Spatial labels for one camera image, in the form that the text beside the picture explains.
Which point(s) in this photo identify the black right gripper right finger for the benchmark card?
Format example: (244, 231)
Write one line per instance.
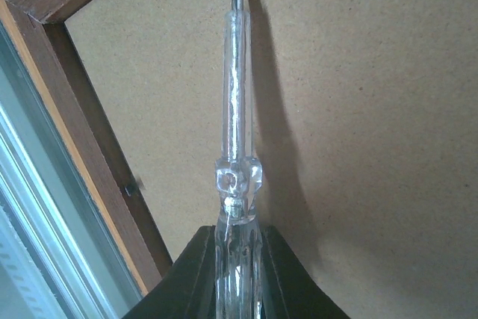
(288, 290)

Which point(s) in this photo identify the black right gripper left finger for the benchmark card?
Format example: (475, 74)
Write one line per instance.
(187, 290)

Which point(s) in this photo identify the clear handle screwdriver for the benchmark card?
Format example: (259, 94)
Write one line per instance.
(238, 177)

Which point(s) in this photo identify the brown wooden picture frame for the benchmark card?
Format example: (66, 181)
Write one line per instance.
(38, 29)

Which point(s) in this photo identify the aluminium rail base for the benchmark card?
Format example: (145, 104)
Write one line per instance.
(50, 208)

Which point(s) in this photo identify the grey slotted cable duct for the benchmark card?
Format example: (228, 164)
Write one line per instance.
(24, 291)

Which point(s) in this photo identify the brown frame backing board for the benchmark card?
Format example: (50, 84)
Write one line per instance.
(365, 123)

